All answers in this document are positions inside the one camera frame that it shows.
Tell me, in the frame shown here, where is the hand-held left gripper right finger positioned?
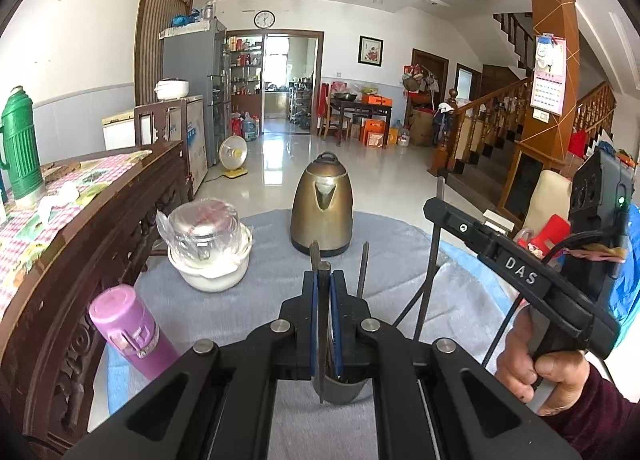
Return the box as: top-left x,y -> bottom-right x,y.
329,269 -> 583,460

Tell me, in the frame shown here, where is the person's right hand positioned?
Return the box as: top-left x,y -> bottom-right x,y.
496,307 -> 592,417

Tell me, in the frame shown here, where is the dark wooden chopstick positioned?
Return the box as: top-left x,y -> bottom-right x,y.
414,176 -> 447,342
391,289 -> 427,329

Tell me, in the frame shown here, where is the white ceramic bowl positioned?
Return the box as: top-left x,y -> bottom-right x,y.
167,225 -> 253,293

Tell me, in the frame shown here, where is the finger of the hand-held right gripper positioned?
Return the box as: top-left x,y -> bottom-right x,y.
423,195 -> 502,262

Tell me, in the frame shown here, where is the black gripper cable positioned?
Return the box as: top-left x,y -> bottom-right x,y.
481,210 -> 631,367

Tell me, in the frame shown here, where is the wooden chair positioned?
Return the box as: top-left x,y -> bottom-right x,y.
134,99 -> 188,148

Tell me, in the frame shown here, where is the white chest freezer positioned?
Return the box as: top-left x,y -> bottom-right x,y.
102,95 -> 210,186

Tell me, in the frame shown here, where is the grey refrigerator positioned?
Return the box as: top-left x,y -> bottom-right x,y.
161,17 -> 233,153

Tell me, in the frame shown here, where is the crumpled white tissue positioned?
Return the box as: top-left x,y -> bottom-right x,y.
37,185 -> 81,221

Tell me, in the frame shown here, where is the beige armchair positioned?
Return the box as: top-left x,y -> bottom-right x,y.
522,170 -> 573,241

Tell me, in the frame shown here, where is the green thermos jug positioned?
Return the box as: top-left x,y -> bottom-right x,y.
0,86 -> 46,206

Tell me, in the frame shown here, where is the brass electric kettle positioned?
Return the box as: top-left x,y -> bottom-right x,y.
290,151 -> 354,257

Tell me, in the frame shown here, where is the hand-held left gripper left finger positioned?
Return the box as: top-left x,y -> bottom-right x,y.
64,270 -> 322,460

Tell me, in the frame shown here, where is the pink wall calendar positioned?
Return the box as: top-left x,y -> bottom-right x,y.
529,35 -> 568,116

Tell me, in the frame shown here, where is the blue plastic sheet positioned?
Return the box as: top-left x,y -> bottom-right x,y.
597,140 -> 640,326

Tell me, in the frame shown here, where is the glass display cabinet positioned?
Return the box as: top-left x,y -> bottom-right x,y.
226,35 -> 264,96

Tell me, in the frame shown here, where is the carved wooden sideboard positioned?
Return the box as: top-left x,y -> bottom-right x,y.
0,140 -> 196,456

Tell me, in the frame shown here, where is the orange gift box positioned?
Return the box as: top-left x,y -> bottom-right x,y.
361,117 -> 388,148

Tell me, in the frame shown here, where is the brown slatted door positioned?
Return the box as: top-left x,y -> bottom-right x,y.
135,0 -> 195,106

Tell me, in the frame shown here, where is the dark wooden side table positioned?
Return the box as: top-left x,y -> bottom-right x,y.
327,97 -> 392,147

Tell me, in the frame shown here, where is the wooden stair railing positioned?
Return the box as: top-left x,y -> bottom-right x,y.
429,77 -> 533,176

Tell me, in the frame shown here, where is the checkered floral sideboard cloth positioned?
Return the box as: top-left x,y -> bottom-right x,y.
0,150 -> 153,321

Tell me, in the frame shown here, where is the dark metal utensil holder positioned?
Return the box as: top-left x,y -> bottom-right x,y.
320,374 -> 373,405

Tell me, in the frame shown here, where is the orange wooden pillar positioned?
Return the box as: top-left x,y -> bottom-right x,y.
500,0 -> 581,221

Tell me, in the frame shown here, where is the purple thermos bottle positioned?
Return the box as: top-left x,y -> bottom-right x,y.
88,284 -> 181,381

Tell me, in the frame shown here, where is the white rice cooker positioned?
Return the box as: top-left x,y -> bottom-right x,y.
154,79 -> 192,101

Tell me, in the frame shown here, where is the blue table cover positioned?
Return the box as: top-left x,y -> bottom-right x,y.
87,235 -> 523,431

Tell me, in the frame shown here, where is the framed wall picture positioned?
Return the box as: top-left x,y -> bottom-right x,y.
358,36 -> 384,66

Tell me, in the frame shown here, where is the person's right forearm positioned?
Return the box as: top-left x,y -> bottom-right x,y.
542,367 -> 640,460

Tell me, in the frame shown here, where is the white step stool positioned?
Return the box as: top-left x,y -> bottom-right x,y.
482,210 -> 516,236

